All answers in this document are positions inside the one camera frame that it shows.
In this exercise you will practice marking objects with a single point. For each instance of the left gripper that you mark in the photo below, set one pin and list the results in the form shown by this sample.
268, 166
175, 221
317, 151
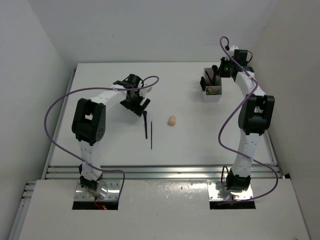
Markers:
137, 109

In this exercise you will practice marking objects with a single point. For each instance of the white compartment organizer box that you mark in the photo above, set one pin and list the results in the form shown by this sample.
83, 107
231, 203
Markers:
216, 88

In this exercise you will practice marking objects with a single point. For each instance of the black angled brush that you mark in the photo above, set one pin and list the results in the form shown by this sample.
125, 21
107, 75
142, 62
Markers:
145, 124

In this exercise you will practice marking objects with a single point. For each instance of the aluminium rail front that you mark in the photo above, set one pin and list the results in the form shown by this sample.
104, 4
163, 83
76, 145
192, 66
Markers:
142, 172

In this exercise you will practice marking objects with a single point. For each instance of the black fan brush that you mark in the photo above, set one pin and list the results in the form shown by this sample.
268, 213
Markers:
203, 83

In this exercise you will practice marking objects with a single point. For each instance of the beige sponge left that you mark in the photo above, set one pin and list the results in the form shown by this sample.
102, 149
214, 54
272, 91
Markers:
172, 120

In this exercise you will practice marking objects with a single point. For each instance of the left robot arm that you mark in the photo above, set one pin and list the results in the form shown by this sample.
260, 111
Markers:
89, 123

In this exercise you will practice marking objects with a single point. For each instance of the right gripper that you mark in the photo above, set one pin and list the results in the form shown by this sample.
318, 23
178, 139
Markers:
221, 72

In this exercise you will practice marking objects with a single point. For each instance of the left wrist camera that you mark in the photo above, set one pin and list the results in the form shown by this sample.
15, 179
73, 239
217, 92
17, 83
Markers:
145, 91

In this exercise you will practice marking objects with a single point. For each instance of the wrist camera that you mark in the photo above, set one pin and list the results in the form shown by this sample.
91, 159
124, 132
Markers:
231, 50
145, 91

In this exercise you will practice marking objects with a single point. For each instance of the long black brush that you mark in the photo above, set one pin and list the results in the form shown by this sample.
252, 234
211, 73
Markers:
215, 71

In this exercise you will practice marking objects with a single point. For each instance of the metal base plate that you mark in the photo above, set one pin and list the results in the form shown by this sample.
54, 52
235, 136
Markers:
219, 193
103, 190

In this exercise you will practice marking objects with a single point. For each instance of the thin black eyeliner pencil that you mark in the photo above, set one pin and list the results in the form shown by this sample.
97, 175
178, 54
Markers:
151, 135

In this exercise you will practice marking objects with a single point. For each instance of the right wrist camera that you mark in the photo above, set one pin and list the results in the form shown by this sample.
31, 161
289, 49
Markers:
231, 50

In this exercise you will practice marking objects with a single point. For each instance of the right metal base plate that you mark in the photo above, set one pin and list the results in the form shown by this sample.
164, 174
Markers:
219, 193

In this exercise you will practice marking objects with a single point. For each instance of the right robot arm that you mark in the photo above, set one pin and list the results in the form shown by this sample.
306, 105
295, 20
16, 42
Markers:
255, 115

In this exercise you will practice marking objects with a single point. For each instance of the green tube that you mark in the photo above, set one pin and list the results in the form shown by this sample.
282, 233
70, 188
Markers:
215, 94

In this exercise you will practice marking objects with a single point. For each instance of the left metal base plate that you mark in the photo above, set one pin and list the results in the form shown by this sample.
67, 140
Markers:
103, 190

